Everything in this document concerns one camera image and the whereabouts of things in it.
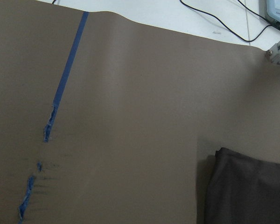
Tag dark brown t-shirt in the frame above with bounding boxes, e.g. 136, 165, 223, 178
204, 147, 280, 224

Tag blue tape grid lines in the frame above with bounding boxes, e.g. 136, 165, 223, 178
18, 11, 280, 224

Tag black pendant cable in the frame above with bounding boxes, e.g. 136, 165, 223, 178
179, 0, 275, 42

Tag teach pendant near post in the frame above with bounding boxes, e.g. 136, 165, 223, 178
259, 0, 280, 29

